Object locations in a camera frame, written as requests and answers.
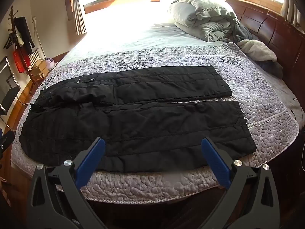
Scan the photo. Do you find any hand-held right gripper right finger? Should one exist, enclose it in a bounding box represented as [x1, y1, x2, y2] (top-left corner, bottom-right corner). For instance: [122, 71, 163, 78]
[201, 137, 280, 229]

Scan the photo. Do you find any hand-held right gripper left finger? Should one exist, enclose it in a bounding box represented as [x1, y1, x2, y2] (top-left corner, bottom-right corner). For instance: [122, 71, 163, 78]
[27, 137, 108, 229]

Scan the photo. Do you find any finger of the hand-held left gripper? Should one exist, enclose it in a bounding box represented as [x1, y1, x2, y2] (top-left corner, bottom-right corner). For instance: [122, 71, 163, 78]
[0, 129, 15, 153]

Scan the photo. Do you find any black quilted jacket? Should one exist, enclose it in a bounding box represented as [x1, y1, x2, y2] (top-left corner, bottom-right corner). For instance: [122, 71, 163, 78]
[18, 65, 257, 173]

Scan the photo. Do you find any cardboard box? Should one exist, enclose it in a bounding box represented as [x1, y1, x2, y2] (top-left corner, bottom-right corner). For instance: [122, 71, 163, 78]
[33, 67, 50, 81]
[31, 60, 47, 71]

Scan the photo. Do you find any grey quilted bedspread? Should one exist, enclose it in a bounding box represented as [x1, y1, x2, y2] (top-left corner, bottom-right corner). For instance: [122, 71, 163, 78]
[11, 42, 299, 201]

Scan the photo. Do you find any red bag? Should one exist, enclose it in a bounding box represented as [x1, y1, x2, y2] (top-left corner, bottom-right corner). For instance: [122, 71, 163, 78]
[13, 49, 31, 73]

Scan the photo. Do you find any black clothes hanger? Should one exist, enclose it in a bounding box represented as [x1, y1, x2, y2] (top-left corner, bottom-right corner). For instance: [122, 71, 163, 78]
[3, 34, 15, 50]

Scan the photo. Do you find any black hanging garment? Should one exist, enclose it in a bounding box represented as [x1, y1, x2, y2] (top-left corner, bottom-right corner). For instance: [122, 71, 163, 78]
[14, 17, 36, 49]

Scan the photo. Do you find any white fleece blanket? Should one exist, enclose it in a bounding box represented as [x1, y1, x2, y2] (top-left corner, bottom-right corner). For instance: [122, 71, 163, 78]
[238, 39, 278, 62]

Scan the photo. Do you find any wooden coat rack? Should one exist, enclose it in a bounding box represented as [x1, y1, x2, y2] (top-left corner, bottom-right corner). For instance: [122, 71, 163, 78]
[3, 5, 41, 87]

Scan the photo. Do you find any folded grey comforter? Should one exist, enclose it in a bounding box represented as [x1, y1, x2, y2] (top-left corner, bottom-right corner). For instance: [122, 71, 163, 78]
[174, 17, 241, 43]

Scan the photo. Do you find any light grey bed sheet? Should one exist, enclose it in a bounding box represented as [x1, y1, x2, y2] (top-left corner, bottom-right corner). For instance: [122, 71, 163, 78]
[62, 2, 298, 117]

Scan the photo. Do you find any wooden headboard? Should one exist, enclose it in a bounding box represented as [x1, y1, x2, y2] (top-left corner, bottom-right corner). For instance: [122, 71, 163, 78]
[225, 0, 305, 115]

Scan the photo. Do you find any long beige curtain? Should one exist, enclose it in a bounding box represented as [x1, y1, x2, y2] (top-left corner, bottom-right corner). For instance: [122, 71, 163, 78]
[69, 0, 87, 35]

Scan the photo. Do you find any grey pillow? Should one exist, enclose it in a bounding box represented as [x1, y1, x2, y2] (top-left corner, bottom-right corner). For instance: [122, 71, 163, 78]
[168, 0, 237, 28]

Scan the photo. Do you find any short beige curtain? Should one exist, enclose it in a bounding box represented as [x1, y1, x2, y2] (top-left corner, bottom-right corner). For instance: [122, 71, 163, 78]
[280, 0, 302, 25]

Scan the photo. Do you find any metal frame black chair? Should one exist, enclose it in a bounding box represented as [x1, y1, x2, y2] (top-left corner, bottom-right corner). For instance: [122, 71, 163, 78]
[0, 56, 24, 131]

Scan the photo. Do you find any white power cord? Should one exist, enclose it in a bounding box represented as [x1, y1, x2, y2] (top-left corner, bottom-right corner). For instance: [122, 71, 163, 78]
[32, 16, 45, 56]

